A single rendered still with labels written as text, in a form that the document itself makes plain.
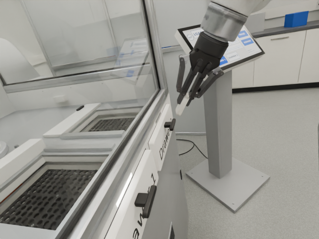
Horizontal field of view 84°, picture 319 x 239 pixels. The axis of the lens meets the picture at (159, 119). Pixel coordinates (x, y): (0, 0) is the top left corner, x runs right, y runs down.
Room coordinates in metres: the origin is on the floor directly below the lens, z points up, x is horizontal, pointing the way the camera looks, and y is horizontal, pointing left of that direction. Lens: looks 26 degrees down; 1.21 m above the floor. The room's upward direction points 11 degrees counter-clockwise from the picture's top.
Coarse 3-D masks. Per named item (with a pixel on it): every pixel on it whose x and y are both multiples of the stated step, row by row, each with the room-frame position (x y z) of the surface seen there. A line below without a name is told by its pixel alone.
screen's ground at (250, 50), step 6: (186, 30) 1.06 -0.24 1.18; (192, 30) 1.08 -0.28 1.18; (246, 36) 1.19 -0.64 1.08; (192, 42) 1.01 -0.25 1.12; (240, 42) 1.13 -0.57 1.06; (246, 48) 1.11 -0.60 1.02; (252, 48) 1.12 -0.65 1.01; (258, 48) 1.14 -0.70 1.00; (240, 54) 1.06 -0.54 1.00; (246, 54) 1.07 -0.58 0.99; (252, 54) 1.09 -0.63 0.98; (228, 60) 0.99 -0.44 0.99; (234, 60) 1.01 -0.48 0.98; (222, 66) 0.95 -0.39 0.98
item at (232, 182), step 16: (224, 80) 1.10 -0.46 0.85; (208, 96) 1.12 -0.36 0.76; (224, 96) 1.10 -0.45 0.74; (208, 112) 1.13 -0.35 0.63; (224, 112) 1.10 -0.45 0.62; (208, 128) 1.14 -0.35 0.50; (224, 128) 1.09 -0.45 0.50; (208, 144) 1.15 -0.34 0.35; (224, 144) 1.09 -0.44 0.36; (208, 160) 1.16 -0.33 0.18; (224, 160) 1.09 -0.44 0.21; (192, 176) 1.16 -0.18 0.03; (208, 176) 1.11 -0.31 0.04; (224, 176) 1.08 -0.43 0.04; (240, 176) 1.05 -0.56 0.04; (256, 176) 1.02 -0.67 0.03; (208, 192) 0.98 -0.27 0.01; (224, 192) 0.94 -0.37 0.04; (240, 192) 0.91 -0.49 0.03
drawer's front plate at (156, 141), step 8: (168, 104) 0.70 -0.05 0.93; (168, 112) 0.65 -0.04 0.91; (160, 120) 0.56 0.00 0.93; (168, 120) 0.63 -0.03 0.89; (160, 128) 0.52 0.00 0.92; (168, 128) 0.61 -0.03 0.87; (152, 136) 0.47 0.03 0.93; (160, 136) 0.50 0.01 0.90; (168, 136) 0.59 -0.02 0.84; (152, 144) 0.43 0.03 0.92; (160, 144) 0.48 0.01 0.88; (168, 144) 0.57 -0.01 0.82; (152, 152) 0.43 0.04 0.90; (160, 152) 0.47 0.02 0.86; (160, 160) 0.45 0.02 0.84; (160, 168) 0.44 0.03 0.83
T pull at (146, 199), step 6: (156, 186) 0.29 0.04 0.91; (150, 192) 0.27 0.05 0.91; (138, 198) 0.26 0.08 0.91; (144, 198) 0.26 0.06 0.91; (150, 198) 0.26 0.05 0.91; (138, 204) 0.25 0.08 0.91; (144, 204) 0.25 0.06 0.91; (150, 204) 0.24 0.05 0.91; (144, 210) 0.23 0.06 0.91; (150, 210) 0.24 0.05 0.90; (144, 216) 0.22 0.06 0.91
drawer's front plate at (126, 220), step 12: (144, 156) 0.38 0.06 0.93; (144, 168) 0.34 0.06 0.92; (156, 168) 0.40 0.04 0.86; (132, 180) 0.30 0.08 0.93; (144, 180) 0.32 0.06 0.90; (156, 180) 0.38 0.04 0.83; (132, 192) 0.27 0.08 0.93; (144, 192) 0.31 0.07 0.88; (132, 204) 0.25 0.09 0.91; (120, 216) 0.22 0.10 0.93; (132, 216) 0.24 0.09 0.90; (120, 228) 0.20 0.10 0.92; (132, 228) 0.23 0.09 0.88
